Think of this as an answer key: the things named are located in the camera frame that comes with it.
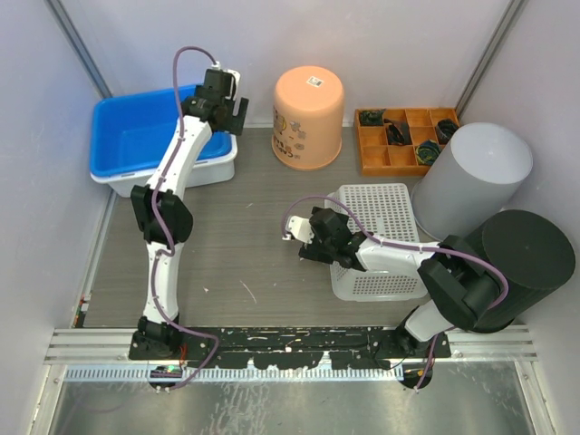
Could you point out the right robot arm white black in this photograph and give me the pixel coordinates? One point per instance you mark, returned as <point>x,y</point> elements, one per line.
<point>462,287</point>

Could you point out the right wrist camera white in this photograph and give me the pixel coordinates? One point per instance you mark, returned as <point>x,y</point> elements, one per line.
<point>298,228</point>

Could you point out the white plastic tub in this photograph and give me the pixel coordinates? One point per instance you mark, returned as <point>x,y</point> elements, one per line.
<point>205,171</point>

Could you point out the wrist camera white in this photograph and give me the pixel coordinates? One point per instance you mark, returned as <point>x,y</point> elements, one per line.
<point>298,228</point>
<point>234,78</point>

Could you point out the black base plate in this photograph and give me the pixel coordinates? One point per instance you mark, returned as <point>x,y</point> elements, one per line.
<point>284,348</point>

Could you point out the aluminium rail frame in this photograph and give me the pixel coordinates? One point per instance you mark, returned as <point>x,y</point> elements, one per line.
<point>102,355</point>

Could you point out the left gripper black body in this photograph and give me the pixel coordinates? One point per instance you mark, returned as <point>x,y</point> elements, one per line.
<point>227,126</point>

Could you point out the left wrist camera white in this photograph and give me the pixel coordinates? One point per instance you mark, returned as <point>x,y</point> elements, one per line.
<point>234,78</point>

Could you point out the blue plastic tub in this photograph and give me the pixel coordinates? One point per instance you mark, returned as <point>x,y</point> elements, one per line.
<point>132,132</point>

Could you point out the orange plastic bucket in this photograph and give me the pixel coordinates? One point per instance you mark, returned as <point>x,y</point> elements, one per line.
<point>308,111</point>

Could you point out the blue perforated basket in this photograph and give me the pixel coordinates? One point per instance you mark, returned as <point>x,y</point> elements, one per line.
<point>385,210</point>

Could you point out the orange wooden compartment tray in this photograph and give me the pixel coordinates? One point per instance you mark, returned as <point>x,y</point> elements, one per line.
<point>397,142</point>

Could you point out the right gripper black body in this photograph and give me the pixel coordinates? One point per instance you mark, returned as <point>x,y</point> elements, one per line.
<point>314,249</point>

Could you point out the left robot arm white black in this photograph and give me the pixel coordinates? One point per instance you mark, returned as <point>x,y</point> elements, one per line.
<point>162,217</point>

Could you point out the black plastic bucket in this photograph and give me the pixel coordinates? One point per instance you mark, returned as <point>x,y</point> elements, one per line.
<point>532,253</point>

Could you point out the grey plastic bucket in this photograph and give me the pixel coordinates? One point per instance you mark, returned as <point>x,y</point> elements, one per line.
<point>474,177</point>

